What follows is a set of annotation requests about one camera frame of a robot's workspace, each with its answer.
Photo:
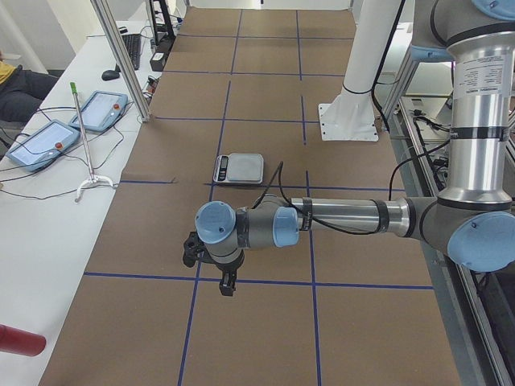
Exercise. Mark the green-tipped reacher grabber stick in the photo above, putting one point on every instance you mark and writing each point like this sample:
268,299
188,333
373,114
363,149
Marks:
93,180

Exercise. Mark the red cylinder bottle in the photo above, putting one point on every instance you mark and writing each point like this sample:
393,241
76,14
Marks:
20,342

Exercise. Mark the seated person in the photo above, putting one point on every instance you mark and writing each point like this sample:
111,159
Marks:
22,91

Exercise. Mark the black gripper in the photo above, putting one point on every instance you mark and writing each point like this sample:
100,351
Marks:
228,267

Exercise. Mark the silver digital kitchen scale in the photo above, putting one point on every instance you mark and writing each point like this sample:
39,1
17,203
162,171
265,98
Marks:
239,169

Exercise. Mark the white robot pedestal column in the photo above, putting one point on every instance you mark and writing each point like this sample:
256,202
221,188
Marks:
350,117

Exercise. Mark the black computer mouse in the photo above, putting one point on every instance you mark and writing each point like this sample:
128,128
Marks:
109,75

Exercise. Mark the far blue teach pendant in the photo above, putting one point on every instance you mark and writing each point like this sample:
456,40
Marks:
102,109

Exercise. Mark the small black box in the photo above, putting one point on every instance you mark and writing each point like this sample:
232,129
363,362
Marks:
158,61

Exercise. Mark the near blue teach pendant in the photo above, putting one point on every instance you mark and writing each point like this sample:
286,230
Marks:
44,146

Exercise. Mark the blue teach pendant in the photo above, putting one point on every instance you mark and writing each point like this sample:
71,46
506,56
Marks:
102,109
44,146

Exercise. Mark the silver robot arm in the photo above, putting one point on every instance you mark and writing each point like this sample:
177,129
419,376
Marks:
470,220

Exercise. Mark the aluminium frame post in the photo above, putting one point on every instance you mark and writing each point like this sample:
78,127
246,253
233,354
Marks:
118,48

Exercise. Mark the black computer keyboard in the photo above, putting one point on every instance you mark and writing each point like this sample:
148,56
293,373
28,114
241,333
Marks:
133,46

